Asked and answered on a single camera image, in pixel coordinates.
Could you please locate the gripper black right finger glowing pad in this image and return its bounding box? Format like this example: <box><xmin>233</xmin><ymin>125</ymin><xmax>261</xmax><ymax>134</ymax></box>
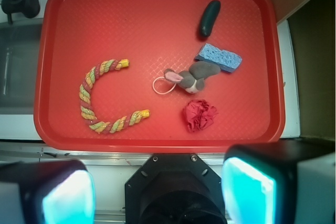
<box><xmin>222</xmin><ymin>141</ymin><xmax>335</xmax><ymax>223</ymax></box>

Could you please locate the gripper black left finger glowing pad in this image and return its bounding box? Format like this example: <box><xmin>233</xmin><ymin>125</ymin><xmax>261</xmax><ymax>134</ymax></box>
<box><xmin>1</xmin><ymin>160</ymin><xmax>96</xmax><ymax>223</ymax></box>

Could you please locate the dark green plastic pickle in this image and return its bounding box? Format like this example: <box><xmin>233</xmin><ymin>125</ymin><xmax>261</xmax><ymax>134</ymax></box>
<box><xmin>199</xmin><ymin>0</ymin><xmax>221</xmax><ymax>38</ymax></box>

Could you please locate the crumpled red cloth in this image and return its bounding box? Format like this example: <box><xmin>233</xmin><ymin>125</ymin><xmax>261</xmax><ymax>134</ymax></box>
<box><xmin>182</xmin><ymin>99</ymin><xmax>218</xmax><ymax>132</ymax></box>

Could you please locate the blue sponge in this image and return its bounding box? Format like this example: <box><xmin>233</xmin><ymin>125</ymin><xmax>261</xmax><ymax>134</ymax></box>
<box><xmin>195</xmin><ymin>43</ymin><xmax>243</xmax><ymax>73</ymax></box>

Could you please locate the grey plush mouse toy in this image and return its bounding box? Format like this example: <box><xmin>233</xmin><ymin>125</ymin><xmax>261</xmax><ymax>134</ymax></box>
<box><xmin>152</xmin><ymin>61</ymin><xmax>221</xmax><ymax>95</ymax></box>

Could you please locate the red plastic tray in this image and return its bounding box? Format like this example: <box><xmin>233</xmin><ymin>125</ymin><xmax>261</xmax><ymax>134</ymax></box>
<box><xmin>34</xmin><ymin>0</ymin><xmax>285</xmax><ymax>153</ymax></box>

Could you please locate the stainless steel sink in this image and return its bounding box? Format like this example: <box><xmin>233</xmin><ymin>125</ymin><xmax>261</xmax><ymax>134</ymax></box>
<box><xmin>1</xmin><ymin>24</ymin><xmax>42</xmax><ymax>115</ymax></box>

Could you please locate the multicoloured twisted rope toy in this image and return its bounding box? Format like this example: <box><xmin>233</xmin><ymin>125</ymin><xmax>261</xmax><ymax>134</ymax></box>
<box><xmin>79</xmin><ymin>59</ymin><xmax>151</xmax><ymax>134</ymax></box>

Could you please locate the black octagonal mount plate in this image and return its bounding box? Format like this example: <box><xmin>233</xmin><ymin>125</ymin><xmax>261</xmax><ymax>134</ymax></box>
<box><xmin>124</xmin><ymin>154</ymin><xmax>227</xmax><ymax>223</ymax></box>

